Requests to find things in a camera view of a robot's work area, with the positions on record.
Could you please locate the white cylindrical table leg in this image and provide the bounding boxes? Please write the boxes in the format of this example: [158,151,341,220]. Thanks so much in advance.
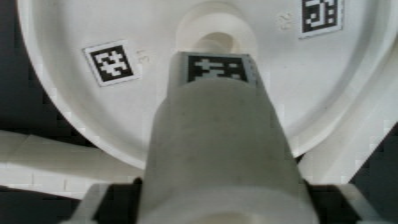
[137,52,314,224]

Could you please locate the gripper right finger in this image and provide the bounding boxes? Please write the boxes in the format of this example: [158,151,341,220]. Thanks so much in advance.
[305,183,385,224]

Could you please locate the white round table top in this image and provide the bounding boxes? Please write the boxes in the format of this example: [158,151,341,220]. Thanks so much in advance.
[16,0,398,166]

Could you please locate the white front rail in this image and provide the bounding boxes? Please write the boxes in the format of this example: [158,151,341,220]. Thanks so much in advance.
[0,130,144,199]

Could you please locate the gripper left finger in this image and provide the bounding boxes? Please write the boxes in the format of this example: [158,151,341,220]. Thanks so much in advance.
[60,178,142,224]

